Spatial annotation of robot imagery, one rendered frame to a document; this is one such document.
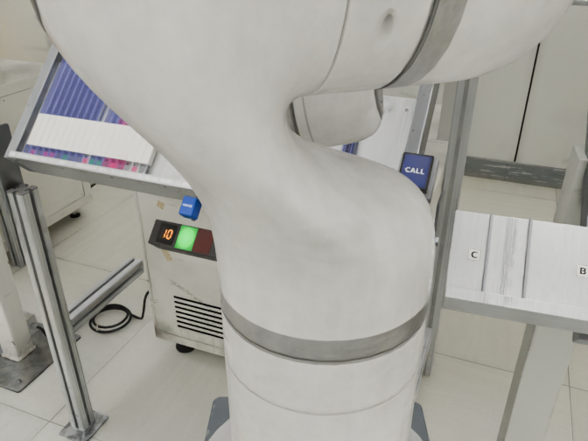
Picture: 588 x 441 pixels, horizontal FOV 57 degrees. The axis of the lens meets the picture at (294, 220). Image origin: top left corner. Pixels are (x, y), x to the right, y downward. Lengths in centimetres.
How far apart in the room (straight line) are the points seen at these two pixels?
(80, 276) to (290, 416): 178
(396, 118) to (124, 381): 107
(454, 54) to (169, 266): 123
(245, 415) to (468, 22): 23
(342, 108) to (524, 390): 68
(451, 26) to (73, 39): 14
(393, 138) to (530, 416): 51
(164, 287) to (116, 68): 129
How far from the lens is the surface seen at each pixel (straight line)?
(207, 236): 83
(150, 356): 164
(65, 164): 97
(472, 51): 24
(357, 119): 40
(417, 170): 72
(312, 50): 20
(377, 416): 31
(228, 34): 19
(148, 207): 136
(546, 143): 275
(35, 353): 175
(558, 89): 268
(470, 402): 153
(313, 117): 40
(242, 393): 32
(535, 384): 96
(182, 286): 143
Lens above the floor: 107
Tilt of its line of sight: 28 degrees down
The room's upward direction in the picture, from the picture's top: straight up
